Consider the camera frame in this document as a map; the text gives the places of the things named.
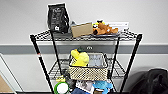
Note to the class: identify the grey Oculus box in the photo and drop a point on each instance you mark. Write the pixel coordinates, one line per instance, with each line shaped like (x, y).
(96, 61)

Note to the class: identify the yellow plush toy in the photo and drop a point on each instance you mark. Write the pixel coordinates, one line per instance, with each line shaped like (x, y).
(80, 59)

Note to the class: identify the grey wall rail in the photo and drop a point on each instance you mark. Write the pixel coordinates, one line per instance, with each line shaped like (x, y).
(16, 49)

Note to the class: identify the light blue plush toy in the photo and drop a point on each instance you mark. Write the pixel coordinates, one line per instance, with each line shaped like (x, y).
(102, 86)

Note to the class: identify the wooden door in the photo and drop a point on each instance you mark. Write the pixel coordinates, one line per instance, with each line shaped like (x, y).
(4, 86)

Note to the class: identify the brown cardboard box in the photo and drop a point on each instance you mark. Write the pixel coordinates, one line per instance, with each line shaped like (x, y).
(81, 30)

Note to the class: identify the plain black bag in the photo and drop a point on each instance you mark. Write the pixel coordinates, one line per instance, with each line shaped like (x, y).
(69, 80)

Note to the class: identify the white printed box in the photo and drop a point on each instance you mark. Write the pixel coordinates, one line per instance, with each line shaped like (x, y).
(85, 86)

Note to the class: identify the pale basket with dark spots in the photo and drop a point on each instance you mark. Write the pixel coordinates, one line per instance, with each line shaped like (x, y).
(88, 73)

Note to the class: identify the black bag with white print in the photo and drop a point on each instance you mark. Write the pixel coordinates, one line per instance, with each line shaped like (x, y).
(57, 18)

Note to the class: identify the white wall socket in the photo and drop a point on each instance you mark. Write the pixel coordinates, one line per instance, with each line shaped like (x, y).
(89, 47)

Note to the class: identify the flat white box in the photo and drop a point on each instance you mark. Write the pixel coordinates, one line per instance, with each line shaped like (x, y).
(121, 25)

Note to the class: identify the black office chair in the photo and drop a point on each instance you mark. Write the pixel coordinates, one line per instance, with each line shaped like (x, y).
(153, 81)

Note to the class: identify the dark blue plush toy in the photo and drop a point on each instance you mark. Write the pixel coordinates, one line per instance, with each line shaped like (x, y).
(79, 91)

